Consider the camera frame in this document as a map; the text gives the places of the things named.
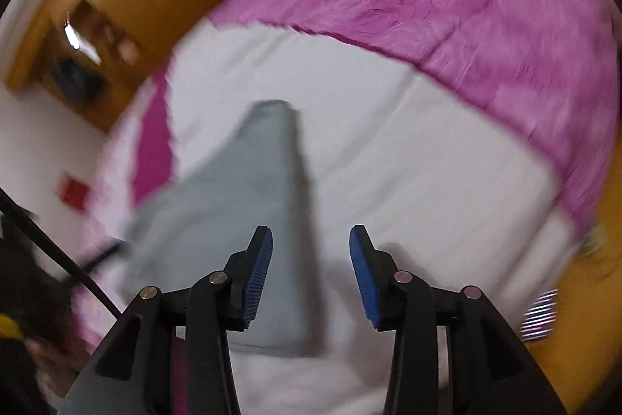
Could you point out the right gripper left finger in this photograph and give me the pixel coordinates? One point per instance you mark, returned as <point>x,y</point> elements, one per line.
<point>132,370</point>

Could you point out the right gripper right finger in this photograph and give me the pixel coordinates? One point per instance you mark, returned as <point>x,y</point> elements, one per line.
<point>490,370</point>

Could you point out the grey pants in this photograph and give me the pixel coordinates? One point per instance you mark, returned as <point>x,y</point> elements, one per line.
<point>191,228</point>

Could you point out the pink patterned bedspread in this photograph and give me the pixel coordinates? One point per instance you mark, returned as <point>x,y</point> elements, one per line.
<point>472,138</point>

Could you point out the dark hanging jacket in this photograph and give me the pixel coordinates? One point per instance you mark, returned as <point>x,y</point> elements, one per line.
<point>77,84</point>

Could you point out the wooden wardrobe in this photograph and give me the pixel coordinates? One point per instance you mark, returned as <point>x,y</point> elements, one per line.
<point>122,41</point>

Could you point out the red wall box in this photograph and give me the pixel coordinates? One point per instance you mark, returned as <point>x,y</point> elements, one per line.
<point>73,193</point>

